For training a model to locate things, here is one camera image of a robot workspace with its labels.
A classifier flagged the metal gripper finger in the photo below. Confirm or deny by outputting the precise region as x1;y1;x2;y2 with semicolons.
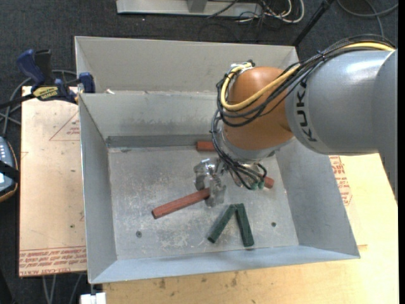
204;181;227;207
193;160;209;191

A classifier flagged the dark green flat block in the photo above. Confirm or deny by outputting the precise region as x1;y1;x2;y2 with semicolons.
234;203;255;248
207;204;237;244

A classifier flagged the grey metal bin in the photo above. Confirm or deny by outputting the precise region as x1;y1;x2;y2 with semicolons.
74;35;361;285

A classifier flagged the brown cardboard board, red print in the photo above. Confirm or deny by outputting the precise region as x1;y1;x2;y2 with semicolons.
18;85;368;278

